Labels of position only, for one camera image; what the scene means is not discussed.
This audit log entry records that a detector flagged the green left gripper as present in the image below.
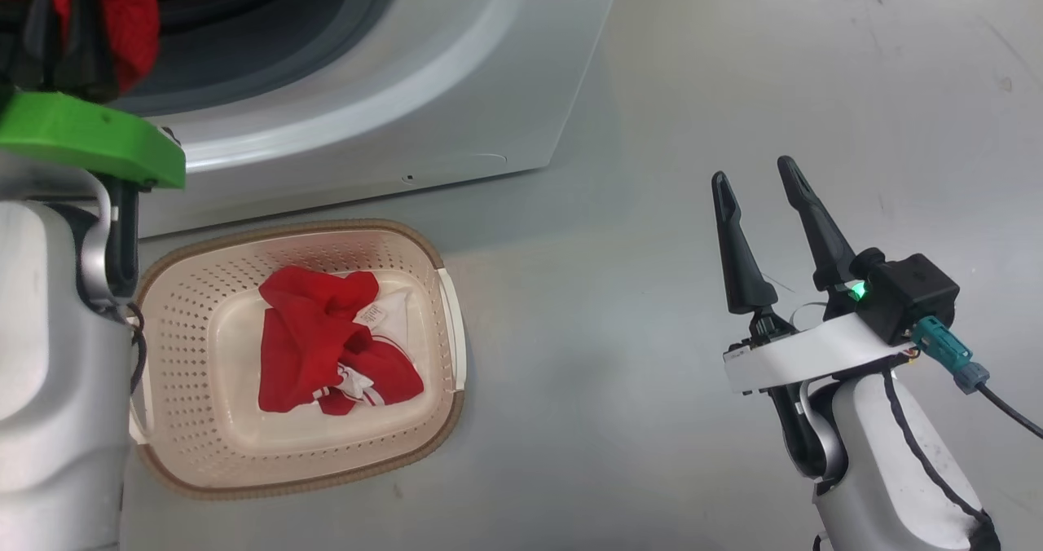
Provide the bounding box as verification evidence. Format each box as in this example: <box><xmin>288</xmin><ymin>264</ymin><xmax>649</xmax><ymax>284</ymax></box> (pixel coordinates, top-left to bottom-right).
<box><xmin>0</xmin><ymin>0</ymin><xmax>187</xmax><ymax>190</ymax></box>

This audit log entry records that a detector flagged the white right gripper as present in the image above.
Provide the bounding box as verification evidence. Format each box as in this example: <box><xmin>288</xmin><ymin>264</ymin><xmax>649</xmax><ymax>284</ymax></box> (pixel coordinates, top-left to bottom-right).
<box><xmin>711</xmin><ymin>156</ymin><xmax>918</xmax><ymax>480</ymax></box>

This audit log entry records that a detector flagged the plain red garment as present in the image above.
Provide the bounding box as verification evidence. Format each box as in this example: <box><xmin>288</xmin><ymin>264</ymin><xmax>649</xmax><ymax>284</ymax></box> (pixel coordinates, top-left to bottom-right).
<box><xmin>0</xmin><ymin>0</ymin><xmax>245</xmax><ymax>97</ymax></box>

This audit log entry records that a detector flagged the red garment with white trim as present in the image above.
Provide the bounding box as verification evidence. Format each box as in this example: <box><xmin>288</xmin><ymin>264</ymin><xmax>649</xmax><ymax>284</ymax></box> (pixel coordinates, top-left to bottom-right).
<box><xmin>257</xmin><ymin>265</ymin><xmax>425</xmax><ymax>417</ymax></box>

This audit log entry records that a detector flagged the grey rubber door gasket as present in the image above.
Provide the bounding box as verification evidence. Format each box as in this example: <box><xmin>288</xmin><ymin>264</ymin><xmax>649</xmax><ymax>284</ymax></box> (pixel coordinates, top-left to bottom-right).
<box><xmin>114</xmin><ymin>0</ymin><xmax>408</xmax><ymax>117</ymax></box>

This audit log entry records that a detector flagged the cream perforated laundry basket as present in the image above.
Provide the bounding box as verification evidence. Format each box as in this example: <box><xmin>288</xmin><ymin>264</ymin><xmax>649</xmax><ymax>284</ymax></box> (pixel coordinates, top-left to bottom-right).
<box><xmin>129</xmin><ymin>218</ymin><xmax>468</xmax><ymax>501</ymax></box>

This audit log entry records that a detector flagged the white front-load washing machine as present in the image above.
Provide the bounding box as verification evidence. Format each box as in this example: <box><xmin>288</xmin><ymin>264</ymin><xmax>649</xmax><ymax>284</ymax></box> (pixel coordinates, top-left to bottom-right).
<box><xmin>106</xmin><ymin>0</ymin><xmax>627</xmax><ymax>239</ymax></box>

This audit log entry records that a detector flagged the round filter cover flap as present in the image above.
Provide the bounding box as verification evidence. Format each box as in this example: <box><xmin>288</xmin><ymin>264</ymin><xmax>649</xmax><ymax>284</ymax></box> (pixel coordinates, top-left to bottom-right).
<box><xmin>398</xmin><ymin>152</ymin><xmax>508</xmax><ymax>186</ymax></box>

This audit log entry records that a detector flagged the teal camera cable connector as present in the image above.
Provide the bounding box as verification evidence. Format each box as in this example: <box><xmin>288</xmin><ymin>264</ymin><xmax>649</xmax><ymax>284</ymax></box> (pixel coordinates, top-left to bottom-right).
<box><xmin>912</xmin><ymin>315</ymin><xmax>992</xmax><ymax>395</ymax></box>

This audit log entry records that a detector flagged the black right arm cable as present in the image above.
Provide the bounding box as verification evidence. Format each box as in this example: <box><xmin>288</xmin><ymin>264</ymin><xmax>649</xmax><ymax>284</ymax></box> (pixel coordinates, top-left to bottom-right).
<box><xmin>882</xmin><ymin>370</ymin><xmax>1043</xmax><ymax>529</ymax></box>

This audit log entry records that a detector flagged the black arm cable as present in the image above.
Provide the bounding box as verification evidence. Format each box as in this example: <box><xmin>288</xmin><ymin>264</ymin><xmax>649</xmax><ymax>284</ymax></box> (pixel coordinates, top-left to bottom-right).
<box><xmin>122</xmin><ymin>302</ymin><xmax>150</xmax><ymax>398</ymax></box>
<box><xmin>882</xmin><ymin>370</ymin><xmax>1043</xmax><ymax>529</ymax></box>

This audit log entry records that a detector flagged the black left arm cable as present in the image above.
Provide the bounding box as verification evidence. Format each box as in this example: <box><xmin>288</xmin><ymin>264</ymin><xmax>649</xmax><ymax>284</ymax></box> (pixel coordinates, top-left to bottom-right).
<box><xmin>122</xmin><ymin>302</ymin><xmax>150</xmax><ymax>398</ymax></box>

